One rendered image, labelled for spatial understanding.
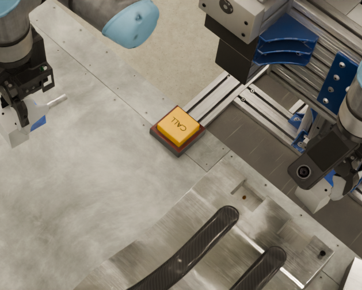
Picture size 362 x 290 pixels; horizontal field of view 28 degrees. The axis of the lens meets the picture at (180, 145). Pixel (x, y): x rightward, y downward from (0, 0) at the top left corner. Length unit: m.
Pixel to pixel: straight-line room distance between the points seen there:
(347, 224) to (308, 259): 0.83
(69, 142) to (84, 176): 0.08
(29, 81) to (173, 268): 0.39
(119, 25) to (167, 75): 1.51
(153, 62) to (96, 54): 0.99
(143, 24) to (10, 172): 0.52
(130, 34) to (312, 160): 0.34
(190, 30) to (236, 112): 0.53
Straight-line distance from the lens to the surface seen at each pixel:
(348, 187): 1.19
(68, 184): 1.39
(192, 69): 2.52
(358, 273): 1.33
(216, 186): 1.30
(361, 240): 2.09
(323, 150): 1.12
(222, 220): 1.28
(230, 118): 2.18
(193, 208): 1.28
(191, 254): 1.25
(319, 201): 1.25
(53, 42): 1.57
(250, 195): 1.33
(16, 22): 1.05
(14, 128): 1.28
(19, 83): 1.17
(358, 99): 1.03
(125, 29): 0.99
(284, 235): 1.31
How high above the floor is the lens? 2.04
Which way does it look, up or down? 60 degrees down
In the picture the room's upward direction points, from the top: 9 degrees clockwise
